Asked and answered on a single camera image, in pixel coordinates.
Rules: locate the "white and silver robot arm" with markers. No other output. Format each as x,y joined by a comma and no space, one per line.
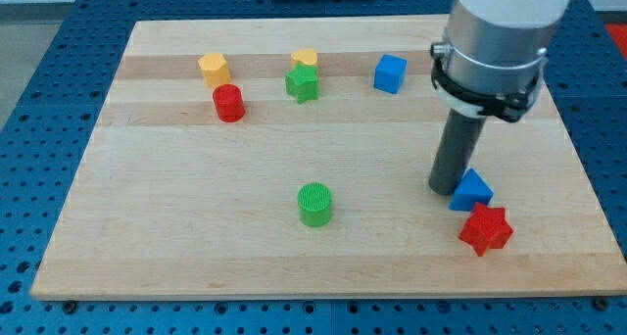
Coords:
491,58

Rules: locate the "yellow hexagon block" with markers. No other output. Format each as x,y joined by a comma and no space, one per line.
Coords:
214,69

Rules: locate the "light wooden board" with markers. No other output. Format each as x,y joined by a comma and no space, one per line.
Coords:
171,203

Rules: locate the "green cylinder block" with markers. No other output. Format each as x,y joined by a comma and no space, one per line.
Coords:
314,201

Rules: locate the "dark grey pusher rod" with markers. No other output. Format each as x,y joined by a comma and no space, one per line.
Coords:
457,144

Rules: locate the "green star block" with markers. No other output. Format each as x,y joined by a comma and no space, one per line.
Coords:
302,83

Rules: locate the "blue triangle block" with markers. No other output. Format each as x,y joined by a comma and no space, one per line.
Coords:
471,190

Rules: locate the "yellow heart block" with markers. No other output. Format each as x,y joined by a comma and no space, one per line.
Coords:
304,57

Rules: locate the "blue cube block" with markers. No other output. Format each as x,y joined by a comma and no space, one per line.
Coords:
389,74

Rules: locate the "red cylinder block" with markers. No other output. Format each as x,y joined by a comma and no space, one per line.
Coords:
229,103

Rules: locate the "red star block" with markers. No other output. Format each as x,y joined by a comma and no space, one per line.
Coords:
486,228

